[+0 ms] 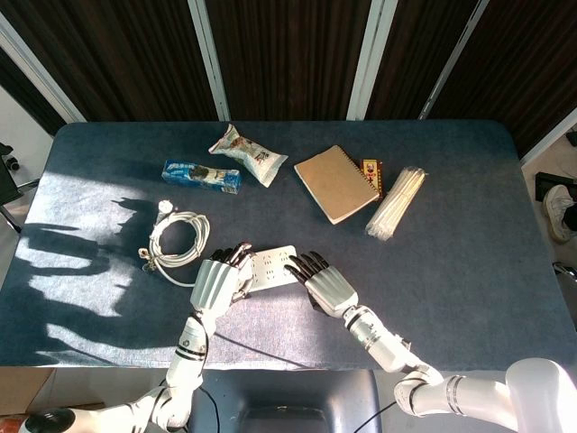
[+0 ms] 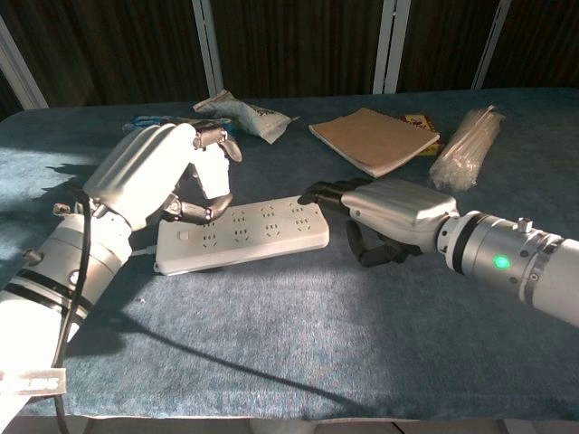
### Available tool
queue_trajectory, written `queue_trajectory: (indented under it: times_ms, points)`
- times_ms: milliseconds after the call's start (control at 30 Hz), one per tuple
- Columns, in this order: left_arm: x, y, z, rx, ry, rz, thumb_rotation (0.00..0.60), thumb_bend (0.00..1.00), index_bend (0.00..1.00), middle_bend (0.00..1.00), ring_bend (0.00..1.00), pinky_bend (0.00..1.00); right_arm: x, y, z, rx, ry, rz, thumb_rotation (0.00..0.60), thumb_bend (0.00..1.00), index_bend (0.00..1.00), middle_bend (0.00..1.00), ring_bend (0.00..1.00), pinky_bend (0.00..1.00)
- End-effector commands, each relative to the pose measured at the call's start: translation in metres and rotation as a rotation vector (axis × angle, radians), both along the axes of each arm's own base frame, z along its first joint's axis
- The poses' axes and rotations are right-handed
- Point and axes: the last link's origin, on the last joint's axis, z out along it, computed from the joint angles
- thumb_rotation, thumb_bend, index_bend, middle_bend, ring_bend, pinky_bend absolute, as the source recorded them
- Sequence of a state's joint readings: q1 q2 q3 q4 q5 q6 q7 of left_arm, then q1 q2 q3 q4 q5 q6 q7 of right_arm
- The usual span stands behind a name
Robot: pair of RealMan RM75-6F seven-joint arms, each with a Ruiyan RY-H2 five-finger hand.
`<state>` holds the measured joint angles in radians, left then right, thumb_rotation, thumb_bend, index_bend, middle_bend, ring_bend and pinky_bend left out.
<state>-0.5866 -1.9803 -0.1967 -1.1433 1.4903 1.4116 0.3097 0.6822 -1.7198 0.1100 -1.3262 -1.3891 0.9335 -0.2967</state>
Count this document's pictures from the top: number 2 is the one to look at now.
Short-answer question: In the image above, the white printed strap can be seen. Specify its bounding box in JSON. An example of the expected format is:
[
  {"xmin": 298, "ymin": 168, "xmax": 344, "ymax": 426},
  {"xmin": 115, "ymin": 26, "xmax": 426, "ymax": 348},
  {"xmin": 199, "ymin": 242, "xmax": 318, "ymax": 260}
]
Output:
[{"xmin": 0, "ymin": 367, "xmax": 68, "ymax": 397}]

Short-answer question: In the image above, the white plug adapter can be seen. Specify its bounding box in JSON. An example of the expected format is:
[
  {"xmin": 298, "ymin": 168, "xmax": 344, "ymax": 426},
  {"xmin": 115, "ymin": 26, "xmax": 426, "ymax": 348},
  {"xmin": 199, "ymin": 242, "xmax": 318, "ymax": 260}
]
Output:
[{"xmin": 187, "ymin": 145, "xmax": 233, "ymax": 201}]

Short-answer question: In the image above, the blue tablecloth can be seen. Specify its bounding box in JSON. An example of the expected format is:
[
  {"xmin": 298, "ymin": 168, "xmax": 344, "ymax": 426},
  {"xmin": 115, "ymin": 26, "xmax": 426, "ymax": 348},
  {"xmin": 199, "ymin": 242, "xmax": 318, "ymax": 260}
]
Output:
[{"xmin": 0, "ymin": 88, "xmax": 579, "ymax": 421}]

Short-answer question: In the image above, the yellow and red box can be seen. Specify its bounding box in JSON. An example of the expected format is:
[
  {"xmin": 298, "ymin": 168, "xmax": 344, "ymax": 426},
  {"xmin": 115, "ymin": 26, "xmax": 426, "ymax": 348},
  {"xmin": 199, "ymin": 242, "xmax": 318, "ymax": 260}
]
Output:
[{"xmin": 397, "ymin": 112, "xmax": 447, "ymax": 157}]

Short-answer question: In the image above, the white plastic snack bag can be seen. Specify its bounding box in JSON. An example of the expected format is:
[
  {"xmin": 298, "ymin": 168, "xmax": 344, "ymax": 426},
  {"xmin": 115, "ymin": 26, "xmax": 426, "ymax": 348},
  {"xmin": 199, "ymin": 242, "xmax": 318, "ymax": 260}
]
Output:
[{"xmin": 193, "ymin": 89, "xmax": 300, "ymax": 145}]

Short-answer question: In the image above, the white power strip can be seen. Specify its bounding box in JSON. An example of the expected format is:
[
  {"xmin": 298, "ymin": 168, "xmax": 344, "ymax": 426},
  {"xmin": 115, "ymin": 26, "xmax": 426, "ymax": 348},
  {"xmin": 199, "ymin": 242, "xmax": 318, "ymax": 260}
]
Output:
[{"xmin": 153, "ymin": 194, "xmax": 331, "ymax": 277}]

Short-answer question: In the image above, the clear bag of straws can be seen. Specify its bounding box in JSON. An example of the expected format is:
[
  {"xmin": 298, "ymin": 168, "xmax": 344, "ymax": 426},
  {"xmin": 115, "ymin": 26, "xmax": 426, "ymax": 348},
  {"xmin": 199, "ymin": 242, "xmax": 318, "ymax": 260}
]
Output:
[{"xmin": 428, "ymin": 104, "xmax": 506, "ymax": 193}]

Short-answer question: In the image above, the brown paper notebook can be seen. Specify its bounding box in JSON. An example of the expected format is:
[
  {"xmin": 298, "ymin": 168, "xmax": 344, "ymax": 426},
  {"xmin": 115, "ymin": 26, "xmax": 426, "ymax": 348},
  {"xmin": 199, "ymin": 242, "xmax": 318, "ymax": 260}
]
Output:
[{"xmin": 308, "ymin": 107, "xmax": 441, "ymax": 179}]

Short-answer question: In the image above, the white frame post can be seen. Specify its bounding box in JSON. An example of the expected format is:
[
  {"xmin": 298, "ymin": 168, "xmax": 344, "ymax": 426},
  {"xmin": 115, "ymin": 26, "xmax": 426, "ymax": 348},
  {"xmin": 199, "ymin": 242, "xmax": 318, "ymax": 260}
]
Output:
[
  {"xmin": 372, "ymin": 0, "xmax": 412, "ymax": 95},
  {"xmin": 0, "ymin": 15, "xmax": 49, "ymax": 109},
  {"xmin": 470, "ymin": 0, "xmax": 513, "ymax": 90},
  {"xmin": 191, "ymin": 0, "xmax": 225, "ymax": 99}
]

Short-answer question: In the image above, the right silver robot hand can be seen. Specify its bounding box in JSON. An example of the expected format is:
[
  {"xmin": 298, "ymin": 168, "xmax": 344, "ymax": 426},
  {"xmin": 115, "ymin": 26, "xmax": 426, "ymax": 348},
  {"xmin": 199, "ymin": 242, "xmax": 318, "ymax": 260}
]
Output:
[{"xmin": 297, "ymin": 177, "xmax": 459, "ymax": 269}]

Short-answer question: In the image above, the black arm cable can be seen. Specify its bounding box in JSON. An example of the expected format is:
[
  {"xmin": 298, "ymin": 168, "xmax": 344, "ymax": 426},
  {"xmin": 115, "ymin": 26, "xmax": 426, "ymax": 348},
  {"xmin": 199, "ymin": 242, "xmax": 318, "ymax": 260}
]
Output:
[{"xmin": 51, "ymin": 187, "xmax": 94, "ymax": 434}]

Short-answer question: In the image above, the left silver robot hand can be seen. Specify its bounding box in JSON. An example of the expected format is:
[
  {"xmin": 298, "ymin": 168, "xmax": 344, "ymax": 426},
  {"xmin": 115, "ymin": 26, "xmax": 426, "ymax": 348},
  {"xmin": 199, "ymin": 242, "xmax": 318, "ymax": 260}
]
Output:
[{"xmin": 82, "ymin": 120, "xmax": 244, "ymax": 232}]

